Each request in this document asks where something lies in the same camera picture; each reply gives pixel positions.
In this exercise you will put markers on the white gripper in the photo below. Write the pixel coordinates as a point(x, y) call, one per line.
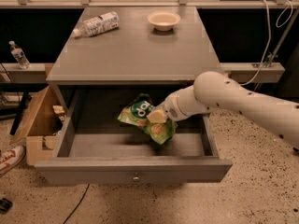
point(170, 107)

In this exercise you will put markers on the green rice chip bag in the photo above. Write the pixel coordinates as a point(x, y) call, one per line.
point(136, 114)

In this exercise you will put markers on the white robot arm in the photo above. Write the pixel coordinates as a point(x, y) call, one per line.
point(211, 91)

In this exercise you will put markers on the silver drawer knob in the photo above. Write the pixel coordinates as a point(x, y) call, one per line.
point(136, 178)

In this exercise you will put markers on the open grey top drawer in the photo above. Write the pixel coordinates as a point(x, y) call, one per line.
point(95, 148)

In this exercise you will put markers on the grey cabinet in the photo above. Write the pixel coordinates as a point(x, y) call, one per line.
point(111, 69)

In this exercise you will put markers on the beige bowl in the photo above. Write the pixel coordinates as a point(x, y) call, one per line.
point(163, 20)

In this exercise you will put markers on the lying clear plastic bottle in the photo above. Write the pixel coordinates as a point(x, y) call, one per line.
point(98, 25)

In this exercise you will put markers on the cardboard box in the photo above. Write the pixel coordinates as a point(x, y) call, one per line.
point(39, 126)

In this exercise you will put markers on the black stand leg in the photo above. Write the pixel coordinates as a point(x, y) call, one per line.
point(22, 106)

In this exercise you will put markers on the standing small water bottle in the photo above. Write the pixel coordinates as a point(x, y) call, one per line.
point(19, 55)

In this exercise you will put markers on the white red sneaker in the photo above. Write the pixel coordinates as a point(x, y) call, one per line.
point(10, 159)

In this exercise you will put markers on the black object on floor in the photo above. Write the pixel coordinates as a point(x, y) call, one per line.
point(5, 205)

